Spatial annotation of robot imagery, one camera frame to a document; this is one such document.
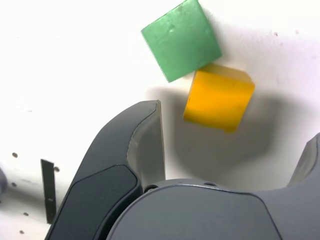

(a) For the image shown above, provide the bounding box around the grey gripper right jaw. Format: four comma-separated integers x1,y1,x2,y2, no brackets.
104,132,320,240

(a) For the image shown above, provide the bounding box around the yellow cube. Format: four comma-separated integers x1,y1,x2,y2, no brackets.
182,63,256,135

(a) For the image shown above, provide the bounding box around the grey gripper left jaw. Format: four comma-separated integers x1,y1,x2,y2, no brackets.
44,99,167,240

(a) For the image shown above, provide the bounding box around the green cube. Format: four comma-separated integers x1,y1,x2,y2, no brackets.
140,0,223,84

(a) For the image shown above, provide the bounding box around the black tape strip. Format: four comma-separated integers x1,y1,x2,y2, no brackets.
40,158,56,225

